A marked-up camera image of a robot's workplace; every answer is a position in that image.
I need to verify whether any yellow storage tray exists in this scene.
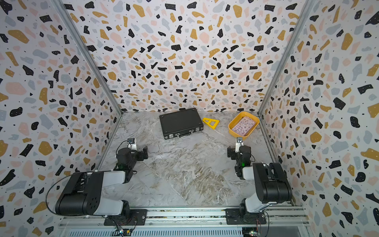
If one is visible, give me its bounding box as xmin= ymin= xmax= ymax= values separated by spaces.
xmin=228 ymin=112 xmax=260 ymax=140

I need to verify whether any pink sticker sheet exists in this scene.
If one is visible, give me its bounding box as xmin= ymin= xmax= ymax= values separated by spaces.
xmin=232 ymin=117 xmax=256 ymax=136

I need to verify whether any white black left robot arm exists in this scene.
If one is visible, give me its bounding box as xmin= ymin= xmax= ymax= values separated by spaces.
xmin=48 ymin=146 xmax=149 ymax=220

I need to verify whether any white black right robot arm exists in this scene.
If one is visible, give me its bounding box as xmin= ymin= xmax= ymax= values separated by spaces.
xmin=226 ymin=143 xmax=293 ymax=225

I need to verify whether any yellow triangle ruler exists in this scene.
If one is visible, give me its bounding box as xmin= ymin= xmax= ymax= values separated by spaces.
xmin=202 ymin=118 xmax=220 ymax=130

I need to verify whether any black briefcase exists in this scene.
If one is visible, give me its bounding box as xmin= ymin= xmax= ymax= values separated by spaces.
xmin=159 ymin=108 xmax=204 ymax=140

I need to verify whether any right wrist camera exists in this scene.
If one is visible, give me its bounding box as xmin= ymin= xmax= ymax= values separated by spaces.
xmin=235 ymin=137 xmax=244 ymax=150

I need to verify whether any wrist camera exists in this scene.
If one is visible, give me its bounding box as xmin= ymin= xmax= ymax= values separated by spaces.
xmin=127 ymin=138 xmax=137 ymax=151
xmin=235 ymin=137 xmax=244 ymax=150

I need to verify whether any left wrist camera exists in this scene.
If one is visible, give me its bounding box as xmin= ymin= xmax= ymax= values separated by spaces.
xmin=127 ymin=138 xmax=137 ymax=151

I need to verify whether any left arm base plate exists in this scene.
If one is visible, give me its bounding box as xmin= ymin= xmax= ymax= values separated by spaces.
xmin=104 ymin=209 xmax=148 ymax=227

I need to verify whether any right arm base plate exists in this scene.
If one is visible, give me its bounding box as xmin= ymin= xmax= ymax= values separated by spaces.
xmin=225 ymin=208 xmax=266 ymax=225

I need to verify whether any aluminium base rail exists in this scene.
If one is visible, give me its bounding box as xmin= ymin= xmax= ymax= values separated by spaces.
xmin=57 ymin=205 xmax=311 ymax=237

